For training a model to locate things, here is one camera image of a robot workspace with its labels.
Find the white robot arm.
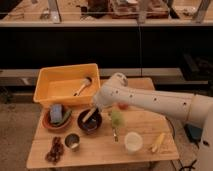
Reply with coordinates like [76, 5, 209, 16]
[93, 73, 213, 171]

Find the wooden dish brush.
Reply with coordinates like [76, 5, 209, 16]
[74, 77, 92, 96]

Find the red tomato toy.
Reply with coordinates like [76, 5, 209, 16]
[118, 103, 128, 110]

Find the yellow plastic tub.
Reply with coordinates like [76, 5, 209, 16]
[33, 63, 100, 108]

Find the green vegetable toy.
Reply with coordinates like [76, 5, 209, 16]
[54, 109, 72, 126]

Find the blue sponge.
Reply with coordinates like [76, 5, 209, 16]
[50, 104, 62, 123]

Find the small metal cup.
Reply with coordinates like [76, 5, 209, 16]
[65, 133, 80, 151]

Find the white cup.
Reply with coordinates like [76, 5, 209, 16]
[124, 132, 143, 154]

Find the dark red grape bunch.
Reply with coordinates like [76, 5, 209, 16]
[45, 137, 64, 164]

